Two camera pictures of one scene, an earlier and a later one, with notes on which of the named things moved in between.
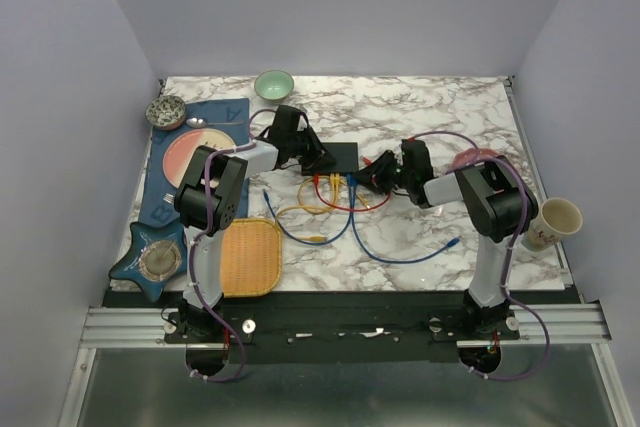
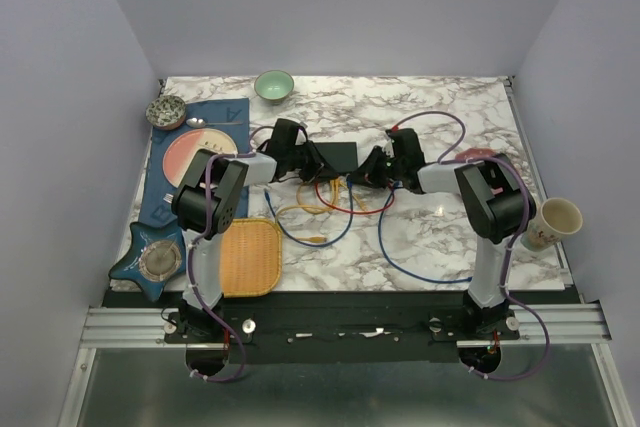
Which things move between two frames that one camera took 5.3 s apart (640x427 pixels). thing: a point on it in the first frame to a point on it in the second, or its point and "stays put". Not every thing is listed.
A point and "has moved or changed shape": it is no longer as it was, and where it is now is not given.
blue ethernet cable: [352, 183] to [398, 185]
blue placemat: [159, 190] stays put
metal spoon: [198, 122] stays put
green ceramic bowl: [274, 86] stays put
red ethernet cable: [318, 194] has moved or changed shape
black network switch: [346, 157] stays put
